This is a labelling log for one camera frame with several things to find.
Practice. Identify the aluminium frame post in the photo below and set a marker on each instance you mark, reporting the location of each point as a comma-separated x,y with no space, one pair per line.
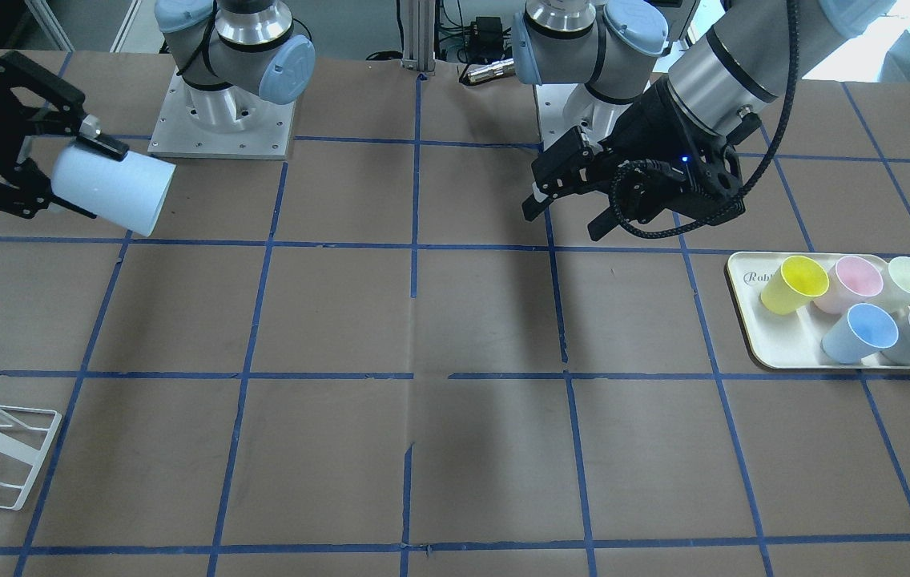
418,34

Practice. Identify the pink plastic cup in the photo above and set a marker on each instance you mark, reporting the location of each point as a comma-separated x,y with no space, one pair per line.
851,280

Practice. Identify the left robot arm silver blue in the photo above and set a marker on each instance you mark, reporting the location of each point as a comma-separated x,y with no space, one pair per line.
738,80

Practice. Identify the cream serving tray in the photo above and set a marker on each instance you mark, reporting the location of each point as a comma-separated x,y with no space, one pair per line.
790,341

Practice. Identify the cream white plastic cup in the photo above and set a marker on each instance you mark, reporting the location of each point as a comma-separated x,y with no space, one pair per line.
895,294

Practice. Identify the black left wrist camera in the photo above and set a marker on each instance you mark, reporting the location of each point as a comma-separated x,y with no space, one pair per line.
709,193

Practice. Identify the blue plastic cup on tray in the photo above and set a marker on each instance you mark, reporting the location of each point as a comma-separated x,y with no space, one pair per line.
863,330

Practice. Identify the light blue plastic cup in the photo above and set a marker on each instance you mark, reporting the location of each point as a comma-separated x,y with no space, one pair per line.
130,192

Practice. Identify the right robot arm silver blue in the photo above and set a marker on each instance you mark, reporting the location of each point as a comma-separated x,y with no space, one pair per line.
240,68

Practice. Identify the yellow plastic cup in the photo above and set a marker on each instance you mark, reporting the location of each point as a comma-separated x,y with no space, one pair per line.
798,281

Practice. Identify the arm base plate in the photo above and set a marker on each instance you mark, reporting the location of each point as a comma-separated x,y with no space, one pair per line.
225,124
563,106

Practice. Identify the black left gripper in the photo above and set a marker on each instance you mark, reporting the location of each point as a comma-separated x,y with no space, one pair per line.
654,120

